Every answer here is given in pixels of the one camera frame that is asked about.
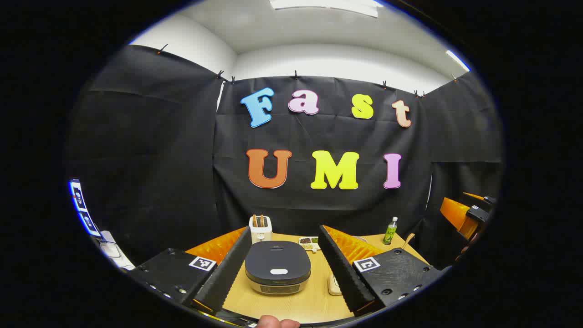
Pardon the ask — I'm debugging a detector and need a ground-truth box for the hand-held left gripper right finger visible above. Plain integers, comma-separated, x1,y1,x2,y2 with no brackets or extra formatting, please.
318,225,443,317

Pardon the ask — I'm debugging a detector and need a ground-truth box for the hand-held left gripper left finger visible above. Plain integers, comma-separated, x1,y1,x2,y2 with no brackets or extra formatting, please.
129,226,253,316

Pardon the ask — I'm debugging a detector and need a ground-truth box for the dark grey rice cooker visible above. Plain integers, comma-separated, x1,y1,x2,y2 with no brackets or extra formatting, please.
245,241,312,296

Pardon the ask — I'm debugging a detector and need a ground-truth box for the white divided bean dish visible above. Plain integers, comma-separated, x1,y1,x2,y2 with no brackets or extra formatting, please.
298,236,321,253

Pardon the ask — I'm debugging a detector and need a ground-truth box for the white toaster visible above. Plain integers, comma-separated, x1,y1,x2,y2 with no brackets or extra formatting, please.
249,215,273,243

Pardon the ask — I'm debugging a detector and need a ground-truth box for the green drink bottle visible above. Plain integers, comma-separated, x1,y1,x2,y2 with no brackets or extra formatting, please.
383,217,399,246

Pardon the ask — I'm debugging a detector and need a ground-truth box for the white box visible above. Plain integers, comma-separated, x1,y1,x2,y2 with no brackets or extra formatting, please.
98,230,136,270

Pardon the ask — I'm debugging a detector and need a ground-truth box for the ceiling light panel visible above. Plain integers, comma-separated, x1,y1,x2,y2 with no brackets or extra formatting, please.
445,49,470,72

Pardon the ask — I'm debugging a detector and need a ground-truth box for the white printed sheet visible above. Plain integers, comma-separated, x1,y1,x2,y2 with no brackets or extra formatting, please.
68,178,103,238

